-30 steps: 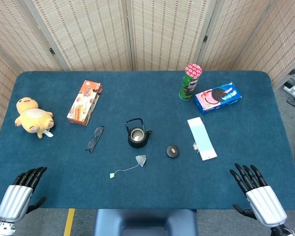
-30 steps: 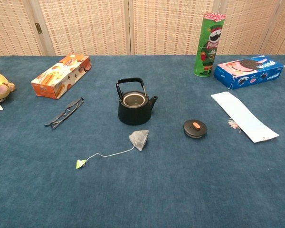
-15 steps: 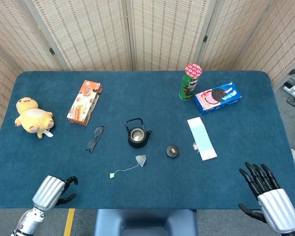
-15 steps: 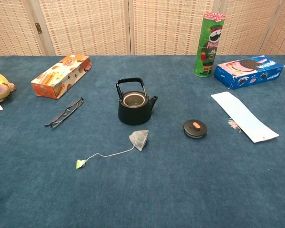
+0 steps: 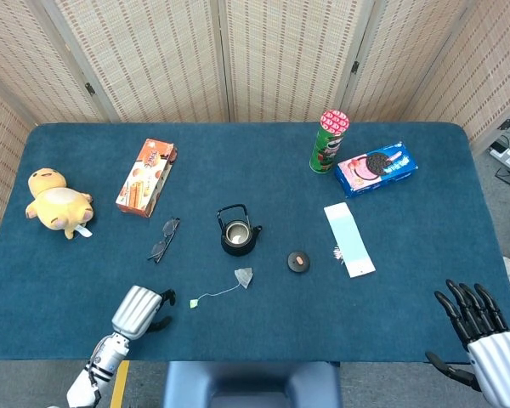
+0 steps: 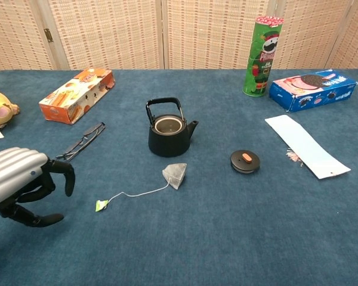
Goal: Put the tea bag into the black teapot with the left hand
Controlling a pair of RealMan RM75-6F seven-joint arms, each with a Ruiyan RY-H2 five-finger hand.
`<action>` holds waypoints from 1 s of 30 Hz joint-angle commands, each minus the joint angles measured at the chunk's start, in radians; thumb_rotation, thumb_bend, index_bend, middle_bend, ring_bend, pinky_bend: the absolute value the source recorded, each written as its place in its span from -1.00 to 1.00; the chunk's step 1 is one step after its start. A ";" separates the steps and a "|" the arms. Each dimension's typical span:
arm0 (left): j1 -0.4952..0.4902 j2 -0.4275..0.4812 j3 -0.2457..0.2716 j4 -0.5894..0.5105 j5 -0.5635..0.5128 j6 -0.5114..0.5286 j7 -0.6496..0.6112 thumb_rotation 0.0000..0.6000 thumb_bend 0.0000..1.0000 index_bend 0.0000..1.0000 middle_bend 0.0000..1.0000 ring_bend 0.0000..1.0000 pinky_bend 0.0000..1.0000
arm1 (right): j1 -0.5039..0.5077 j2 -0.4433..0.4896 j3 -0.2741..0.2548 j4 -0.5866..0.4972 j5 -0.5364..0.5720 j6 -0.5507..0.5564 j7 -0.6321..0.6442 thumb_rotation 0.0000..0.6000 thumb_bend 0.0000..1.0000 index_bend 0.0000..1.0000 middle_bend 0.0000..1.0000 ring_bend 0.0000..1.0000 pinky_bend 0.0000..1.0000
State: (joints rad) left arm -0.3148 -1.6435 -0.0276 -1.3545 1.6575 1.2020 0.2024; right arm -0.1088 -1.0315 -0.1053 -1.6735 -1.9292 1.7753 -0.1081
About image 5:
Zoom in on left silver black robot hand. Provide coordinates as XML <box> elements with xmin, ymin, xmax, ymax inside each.
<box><xmin>111</xmin><ymin>285</ymin><xmax>176</xmax><ymax>340</ymax></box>

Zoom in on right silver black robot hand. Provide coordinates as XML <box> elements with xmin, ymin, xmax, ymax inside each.
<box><xmin>424</xmin><ymin>279</ymin><xmax>510</xmax><ymax>407</ymax></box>

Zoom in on pyramid tea bag with string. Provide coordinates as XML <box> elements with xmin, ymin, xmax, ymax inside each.
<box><xmin>190</xmin><ymin>266</ymin><xmax>255</xmax><ymax>309</ymax></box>

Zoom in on black cast iron teapot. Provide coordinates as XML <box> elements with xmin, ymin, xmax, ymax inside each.
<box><xmin>216</xmin><ymin>203</ymin><xmax>264</xmax><ymax>258</ymax></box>

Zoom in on black teapot lid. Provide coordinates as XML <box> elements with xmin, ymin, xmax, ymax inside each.
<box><xmin>286</xmin><ymin>251</ymin><xmax>311</xmax><ymax>274</ymax></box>

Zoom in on black folded eyeglasses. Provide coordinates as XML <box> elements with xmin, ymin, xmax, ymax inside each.
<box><xmin>147</xmin><ymin>217</ymin><xmax>181</xmax><ymax>264</ymax></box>

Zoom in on blue table cloth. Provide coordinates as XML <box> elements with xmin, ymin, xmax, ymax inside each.
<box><xmin>0</xmin><ymin>122</ymin><xmax>510</xmax><ymax>363</ymax></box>

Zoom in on yellow plush toy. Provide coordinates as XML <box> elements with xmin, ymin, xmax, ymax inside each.
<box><xmin>25</xmin><ymin>167</ymin><xmax>95</xmax><ymax>241</ymax></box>

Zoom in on orange biscuit box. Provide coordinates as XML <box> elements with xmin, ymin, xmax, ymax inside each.
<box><xmin>115</xmin><ymin>138</ymin><xmax>179</xmax><ymax>218</ymax></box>

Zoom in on blue robot torso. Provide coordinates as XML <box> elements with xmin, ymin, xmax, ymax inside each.
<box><xmin>163</xmin><ymin>360</ymin><xmax>343</xmax><ymax>408</ymax></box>

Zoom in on white blue paper bookmark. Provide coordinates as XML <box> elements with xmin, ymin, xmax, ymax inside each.
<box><xmin>323</xmin><ymin>201</ymin><xmax>377</xmax><ymax>279</ymax></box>

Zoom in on blue Oreo cookie box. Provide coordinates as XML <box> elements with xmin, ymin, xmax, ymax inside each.
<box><xmin>334</xmin><ymin>141</ymin><xmax>419</xmax><ymax>199</ymax></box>

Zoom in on green Pringles can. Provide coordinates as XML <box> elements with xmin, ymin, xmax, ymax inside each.
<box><xmin>309</xmin><ymin>109</ymin><xmax>351</xmax><ymax>175</ymax></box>

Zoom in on bamboo folding screen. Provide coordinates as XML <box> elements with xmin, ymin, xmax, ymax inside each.
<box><xmin>0</xmin><ymin>0</ymin><xmax>510</xmax><ymax>226</ymax></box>

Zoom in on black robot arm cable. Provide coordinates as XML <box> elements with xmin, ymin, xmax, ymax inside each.
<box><xmin>84</xmin><ymin>359</ymin><xmax>102</xmax><ymax>403</ymax></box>

